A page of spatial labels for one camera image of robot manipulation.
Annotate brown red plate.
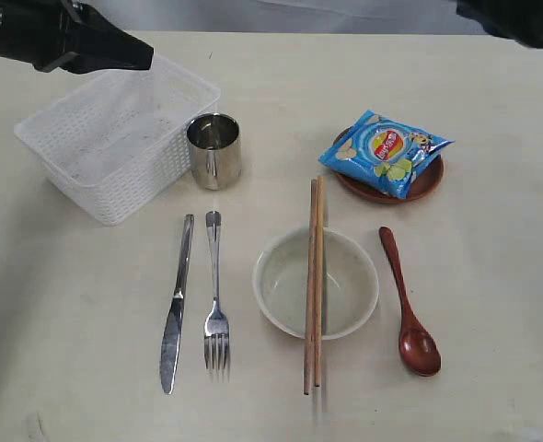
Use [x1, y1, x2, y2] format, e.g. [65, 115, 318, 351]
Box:
[333, 127, 444, 204]

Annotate wooden chopstick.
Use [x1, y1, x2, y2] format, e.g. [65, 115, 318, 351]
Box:
[303, 179, 317, 395]
[314, 176, 324, 387]

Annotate dark red wooden spoon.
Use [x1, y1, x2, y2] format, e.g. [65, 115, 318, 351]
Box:
[378, 226, 442, 377]

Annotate blue chips bag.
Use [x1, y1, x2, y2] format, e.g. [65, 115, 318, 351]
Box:
[318, 110, 453, 200]

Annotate cream ceramic bowl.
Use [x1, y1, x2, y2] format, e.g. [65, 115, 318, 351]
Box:
[252, 227, 379, 341]

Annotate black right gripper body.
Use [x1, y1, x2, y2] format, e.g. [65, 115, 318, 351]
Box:
[456, 0, 543, 49]

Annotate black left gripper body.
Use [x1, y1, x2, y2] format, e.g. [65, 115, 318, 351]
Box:
[32, 1, 87, 73]

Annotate steel table knife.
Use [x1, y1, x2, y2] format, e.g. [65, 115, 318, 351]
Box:
[159, 215, 194, 395]

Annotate steel fork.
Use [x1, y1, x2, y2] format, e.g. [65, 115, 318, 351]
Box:
[203, 210, 230, 376]

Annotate shiny steel cup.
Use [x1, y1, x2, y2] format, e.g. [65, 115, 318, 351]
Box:
[186, 112, 242, 191]

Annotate white woven plastic basket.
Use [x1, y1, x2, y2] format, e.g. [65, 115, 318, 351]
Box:
[14, 55, 221, 226]

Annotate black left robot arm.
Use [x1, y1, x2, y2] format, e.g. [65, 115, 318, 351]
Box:
[0, 1, 154, 75]

